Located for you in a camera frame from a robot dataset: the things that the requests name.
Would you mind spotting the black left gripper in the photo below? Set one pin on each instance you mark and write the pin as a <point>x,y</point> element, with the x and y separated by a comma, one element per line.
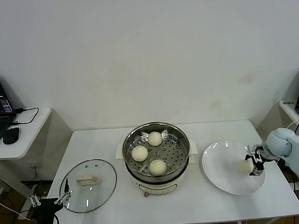
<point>47,209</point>

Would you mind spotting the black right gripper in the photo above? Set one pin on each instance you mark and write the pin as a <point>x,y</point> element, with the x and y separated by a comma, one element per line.
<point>256,153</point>

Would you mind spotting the white steamed baozi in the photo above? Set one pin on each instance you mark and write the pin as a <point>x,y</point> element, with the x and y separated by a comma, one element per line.
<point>154,138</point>
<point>243,167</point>
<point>157,167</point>
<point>139,153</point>

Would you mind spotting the round glass pot lid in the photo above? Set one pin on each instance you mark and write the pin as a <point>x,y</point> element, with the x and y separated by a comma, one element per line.
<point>87,180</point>

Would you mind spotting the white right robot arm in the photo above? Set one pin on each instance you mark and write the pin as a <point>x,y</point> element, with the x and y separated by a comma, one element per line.
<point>280,141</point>

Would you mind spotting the perforated steel steamer basket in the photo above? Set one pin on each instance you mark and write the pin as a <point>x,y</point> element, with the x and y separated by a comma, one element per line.
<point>178,163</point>

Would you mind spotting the black table foot bar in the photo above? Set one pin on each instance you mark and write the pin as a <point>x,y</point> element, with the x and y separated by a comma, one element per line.
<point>36,183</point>

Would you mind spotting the white floor power strip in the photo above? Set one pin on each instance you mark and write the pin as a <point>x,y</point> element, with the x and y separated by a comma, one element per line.
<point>24,215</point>

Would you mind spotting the round white plate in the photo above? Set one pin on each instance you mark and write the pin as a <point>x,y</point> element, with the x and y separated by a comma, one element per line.
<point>214,158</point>

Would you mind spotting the white rounded side table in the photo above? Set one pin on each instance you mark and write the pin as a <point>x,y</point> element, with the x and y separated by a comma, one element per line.
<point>25,141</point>

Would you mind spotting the white side table with sticker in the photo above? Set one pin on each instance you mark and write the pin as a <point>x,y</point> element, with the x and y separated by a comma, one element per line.
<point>286,110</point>

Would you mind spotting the small printed table sticker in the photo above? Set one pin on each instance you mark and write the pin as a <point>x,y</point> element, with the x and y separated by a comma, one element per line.
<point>287,103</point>

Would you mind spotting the black computer mouse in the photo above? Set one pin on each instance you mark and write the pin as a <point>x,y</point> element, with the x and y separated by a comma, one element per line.
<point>10,136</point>

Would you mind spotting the cream electric cooker pot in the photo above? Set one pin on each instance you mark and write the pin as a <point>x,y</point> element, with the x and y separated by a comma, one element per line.
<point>157,189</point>

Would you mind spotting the white wall socket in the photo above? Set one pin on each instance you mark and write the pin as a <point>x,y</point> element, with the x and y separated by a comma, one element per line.
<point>34,167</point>

